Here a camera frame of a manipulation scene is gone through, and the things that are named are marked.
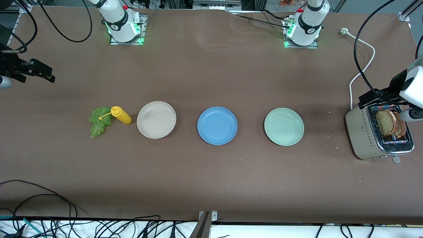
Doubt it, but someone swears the brown bread slice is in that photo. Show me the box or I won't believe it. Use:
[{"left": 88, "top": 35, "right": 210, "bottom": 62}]
[
  {"left": 392, "top": 111, "right": 406, "bottom": 139},
  {"left": 376, "top": 110, "right": 397, "bottom": 137}
]

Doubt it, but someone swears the green lettuce leaf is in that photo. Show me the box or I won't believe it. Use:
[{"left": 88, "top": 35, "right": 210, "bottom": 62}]
[{"left": 88, "top": 106, "right": 114, "bottom": 139}]

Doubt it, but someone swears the yellow mustard squeeze bottle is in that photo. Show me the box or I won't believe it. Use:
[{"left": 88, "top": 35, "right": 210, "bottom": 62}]
[{"left": 98, "top": 106, "right": 133, "bottom": 125}]

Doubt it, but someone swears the green round plate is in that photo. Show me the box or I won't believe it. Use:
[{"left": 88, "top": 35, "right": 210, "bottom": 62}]
[{"left": 264, "top": 107, "right": 305, "bottom": 146}]

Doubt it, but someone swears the beige round plate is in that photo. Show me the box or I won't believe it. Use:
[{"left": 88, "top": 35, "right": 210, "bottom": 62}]
[{"left": 136, "top": 101, "right": 177, "bottom": 139}]

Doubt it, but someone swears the blue round plate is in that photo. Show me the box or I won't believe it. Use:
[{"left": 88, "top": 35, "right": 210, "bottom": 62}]
[{"left": 197, "top": 106, "right": 238, "bottom": 146}]

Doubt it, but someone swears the silver beige toaster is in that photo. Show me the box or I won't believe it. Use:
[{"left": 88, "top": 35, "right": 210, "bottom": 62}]
[{"left": 345, "top": 102, "right": 415, "bottom": 164}]

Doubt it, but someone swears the brown table cover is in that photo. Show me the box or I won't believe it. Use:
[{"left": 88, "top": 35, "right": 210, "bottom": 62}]
[{"left": 0, "top": 6, "right": 423, "bottom": 225}]

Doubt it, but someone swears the aluminium frame profile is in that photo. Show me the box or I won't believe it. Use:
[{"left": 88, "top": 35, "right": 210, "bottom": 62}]
[
  {"left": 6, "top": 0, "right": 33, "bottom": 47},
  {"left": 398, "top": 0, "right": 423, "bottom": 23}
]

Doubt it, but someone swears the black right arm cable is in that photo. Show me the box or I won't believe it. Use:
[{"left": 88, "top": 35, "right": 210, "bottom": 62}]
[{"left": 0, "top": 0, "right": 93, "bottom": 53}]

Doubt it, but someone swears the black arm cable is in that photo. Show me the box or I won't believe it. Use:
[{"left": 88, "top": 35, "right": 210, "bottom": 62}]
[
  {"left": 0, "top": 0, "right": 93, "bottom": 53},
  {"left": 353, "top": 0, "right": 423, "bottom": 104}
]

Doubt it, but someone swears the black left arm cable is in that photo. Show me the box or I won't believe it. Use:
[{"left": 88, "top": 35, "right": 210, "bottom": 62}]
[{"left": 353, "top": 0, "right": 423, "bottom": 104}]

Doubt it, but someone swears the white toaster power cord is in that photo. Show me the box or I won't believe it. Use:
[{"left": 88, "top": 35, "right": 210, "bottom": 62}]
[{"left": 340, "top": 28, "right": 376, "bottom": 110}]

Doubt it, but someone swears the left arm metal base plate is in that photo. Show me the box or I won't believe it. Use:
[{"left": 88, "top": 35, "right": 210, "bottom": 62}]
[{"left": 283, "top": 18, "right": 319, "bottom": 49}]

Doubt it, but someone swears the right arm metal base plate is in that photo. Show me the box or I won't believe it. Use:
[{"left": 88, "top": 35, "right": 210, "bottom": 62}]
[{"left": 109, "top": 14, "right": 146, "bottom": 45}]

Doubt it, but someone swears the black looped cable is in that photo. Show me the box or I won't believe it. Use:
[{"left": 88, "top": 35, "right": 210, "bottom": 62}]
[
  {"left": 0, "top": 180, "right": 78, "bottom": 220},
  {"left": 13, "top": 194, "right": 72, "bottom": 220}
]

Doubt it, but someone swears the thick black base cable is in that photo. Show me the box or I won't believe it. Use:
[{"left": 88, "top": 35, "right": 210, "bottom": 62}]
[{"left": 261, "top": 9, "right": 293, "bottom": 22}]

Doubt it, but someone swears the thin black base cable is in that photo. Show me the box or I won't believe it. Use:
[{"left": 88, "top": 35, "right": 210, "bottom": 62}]
[{"left": 235, "top": 15, "right": 291, "bottom": 28}]

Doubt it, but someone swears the teal cable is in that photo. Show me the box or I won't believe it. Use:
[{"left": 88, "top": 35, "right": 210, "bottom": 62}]
[{"left": 0, "top": 215, "right": 45, "bottom": 238}]

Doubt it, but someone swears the grey metal bracket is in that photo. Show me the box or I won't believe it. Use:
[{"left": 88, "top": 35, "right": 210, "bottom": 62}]
[{"left": 189, "top": 211, "right": 218, "bottom": 238}]

